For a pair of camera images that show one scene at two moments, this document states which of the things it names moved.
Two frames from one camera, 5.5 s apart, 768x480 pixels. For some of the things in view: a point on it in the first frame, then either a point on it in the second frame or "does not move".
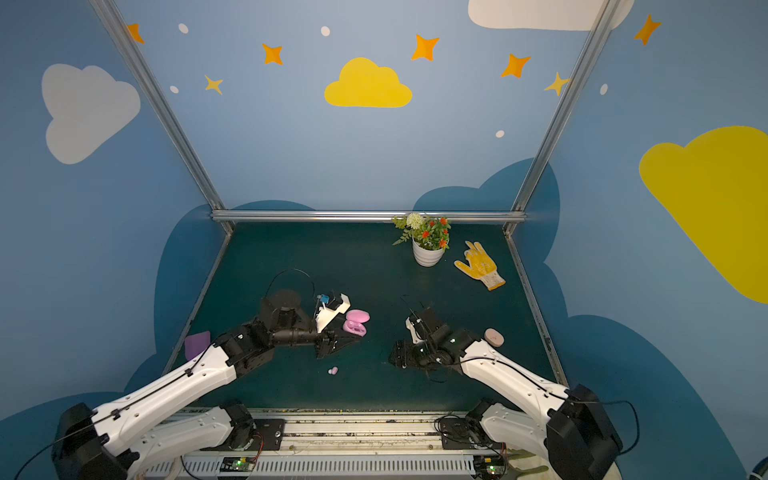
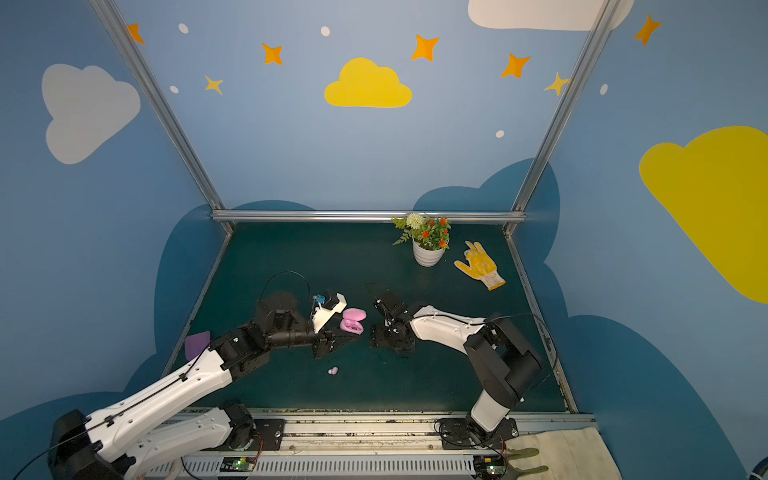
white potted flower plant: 430,237 does not move
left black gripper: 324,341 does not move
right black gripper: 411,352 → 390,335
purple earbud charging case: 355,322 does not move
